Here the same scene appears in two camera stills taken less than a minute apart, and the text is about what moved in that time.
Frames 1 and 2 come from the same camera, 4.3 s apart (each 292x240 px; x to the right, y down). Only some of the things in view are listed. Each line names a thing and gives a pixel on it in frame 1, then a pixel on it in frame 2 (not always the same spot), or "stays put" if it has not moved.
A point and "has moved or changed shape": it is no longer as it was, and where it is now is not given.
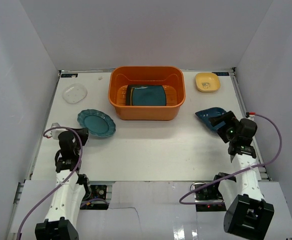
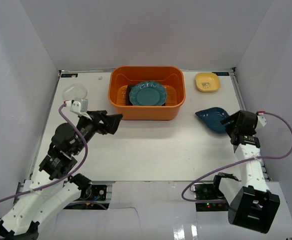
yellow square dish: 207,82 stays put
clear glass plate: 74,93 stays put
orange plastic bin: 173,77 stays put
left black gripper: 80,133 -> 100,121
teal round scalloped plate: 98,123 has moved or changed shape
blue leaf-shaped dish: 206,114 stays put
